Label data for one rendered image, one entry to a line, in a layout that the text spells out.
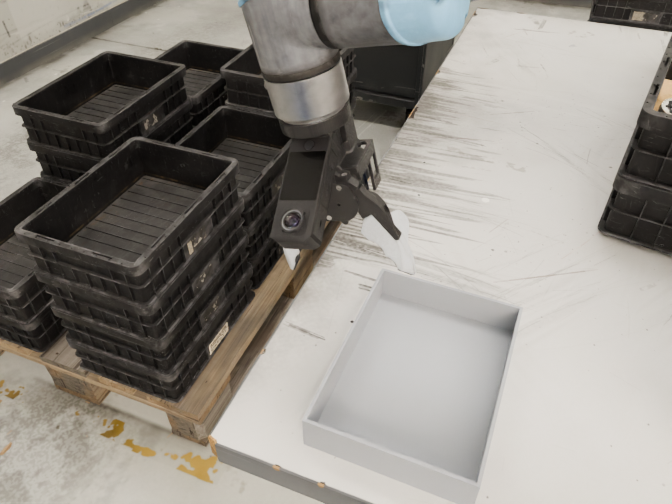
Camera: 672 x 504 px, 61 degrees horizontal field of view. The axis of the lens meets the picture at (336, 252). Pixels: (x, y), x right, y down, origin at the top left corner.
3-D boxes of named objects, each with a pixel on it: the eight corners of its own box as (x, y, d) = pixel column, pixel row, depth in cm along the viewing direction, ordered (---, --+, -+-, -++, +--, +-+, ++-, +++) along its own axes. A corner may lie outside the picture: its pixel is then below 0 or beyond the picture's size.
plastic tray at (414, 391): (472, 509, 62) (480, 487, 58) (303, 444, 68) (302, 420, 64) (515, 332, 80) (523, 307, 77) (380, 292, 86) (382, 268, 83)
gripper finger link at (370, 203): (411, 225, 60) (351, 168, 58) (408, 234, 59) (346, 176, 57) (381, 245, 63) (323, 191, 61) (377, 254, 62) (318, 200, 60)
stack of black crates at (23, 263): (44, 358, 146) (10, 294, 131) (-44, 324, 155) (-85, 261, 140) (140, 259, 174) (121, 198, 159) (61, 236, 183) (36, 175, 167)
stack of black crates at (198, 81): (210, 188, 202) (194, 98, 180) (139, 170, 210) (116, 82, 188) (262, 134, 230) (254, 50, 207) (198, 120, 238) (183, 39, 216)
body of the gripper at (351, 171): (385, 184, 66) (364, 84, 58) (363, 230, 59) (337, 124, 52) (323, 185, 69) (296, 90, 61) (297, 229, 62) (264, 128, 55)
